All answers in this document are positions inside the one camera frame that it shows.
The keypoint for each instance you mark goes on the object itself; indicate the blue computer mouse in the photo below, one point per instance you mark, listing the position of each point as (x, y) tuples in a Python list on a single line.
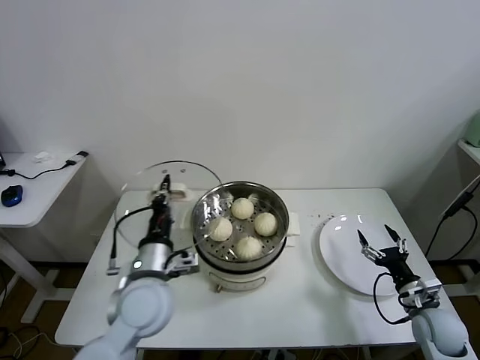
[(11, 197)]

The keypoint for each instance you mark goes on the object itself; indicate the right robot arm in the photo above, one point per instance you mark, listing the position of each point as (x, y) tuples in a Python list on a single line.
[(435, 330)]

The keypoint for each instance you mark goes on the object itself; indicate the cream electric cooker pot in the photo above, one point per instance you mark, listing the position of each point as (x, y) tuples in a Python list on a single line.
[(240, 281)]

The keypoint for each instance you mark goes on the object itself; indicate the white side table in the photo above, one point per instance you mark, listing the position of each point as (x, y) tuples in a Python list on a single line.
[(45, 195)]

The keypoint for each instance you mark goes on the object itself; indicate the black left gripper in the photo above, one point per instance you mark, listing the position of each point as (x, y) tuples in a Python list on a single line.
[(160, 223)]

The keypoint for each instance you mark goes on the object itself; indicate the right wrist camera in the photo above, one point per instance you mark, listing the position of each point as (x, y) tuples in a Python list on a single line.
[(427, 292)]

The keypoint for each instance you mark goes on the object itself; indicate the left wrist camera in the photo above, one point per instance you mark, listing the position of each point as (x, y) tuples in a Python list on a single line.
[(183, 262)]

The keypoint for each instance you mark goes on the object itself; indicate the glass pot lid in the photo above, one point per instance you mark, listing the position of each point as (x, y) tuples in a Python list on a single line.
[(180, 191)]

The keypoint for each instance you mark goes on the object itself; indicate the small white desk object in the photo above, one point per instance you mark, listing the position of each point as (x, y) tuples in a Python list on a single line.
[(41, 157)]

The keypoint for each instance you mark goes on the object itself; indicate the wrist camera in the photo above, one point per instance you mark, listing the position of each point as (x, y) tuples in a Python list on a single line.
[(427, 292), (183, 262)]

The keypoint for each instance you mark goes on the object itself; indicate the white steamed baozi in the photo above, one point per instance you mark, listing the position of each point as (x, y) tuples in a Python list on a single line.
[(242, 208), (248, 247), (265, 224), (220, 229)]

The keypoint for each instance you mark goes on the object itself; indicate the pale green appliance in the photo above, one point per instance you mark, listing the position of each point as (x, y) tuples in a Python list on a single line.
[(474, 131)]

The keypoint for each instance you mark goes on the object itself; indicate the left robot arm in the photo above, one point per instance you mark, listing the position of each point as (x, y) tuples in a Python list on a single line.
[(142, 311)]

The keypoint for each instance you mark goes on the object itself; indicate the white shelf board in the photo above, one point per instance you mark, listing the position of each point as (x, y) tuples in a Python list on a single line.
[(470, 153)]

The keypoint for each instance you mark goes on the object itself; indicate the steel steamer basket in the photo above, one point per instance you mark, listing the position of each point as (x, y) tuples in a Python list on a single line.
[(279, 215)]

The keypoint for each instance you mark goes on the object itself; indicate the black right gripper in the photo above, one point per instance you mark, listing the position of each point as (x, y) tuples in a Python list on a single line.
[(396, 264)]

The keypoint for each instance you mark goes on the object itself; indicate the white oval plate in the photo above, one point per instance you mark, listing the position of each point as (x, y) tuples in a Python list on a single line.
[(337, 240)]

